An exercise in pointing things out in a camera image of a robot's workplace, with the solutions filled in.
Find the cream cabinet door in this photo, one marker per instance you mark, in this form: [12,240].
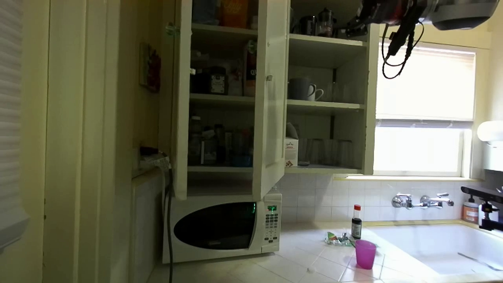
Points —
[270,95]

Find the pink plastic cup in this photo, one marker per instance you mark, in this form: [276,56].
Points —
[364,254]

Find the white microwave oven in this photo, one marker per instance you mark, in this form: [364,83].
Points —
[213,227]

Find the clear candy wrapper packet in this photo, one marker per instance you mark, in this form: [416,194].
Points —
[341,240]

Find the orange food bag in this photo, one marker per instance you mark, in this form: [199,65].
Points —
[234,13]

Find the soy sauce bottle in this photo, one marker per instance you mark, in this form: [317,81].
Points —
[356,223]

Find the white sink basin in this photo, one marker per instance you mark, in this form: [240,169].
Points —
[449,249]

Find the chrome wall faucet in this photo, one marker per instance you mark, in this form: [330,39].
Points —
[404,200]

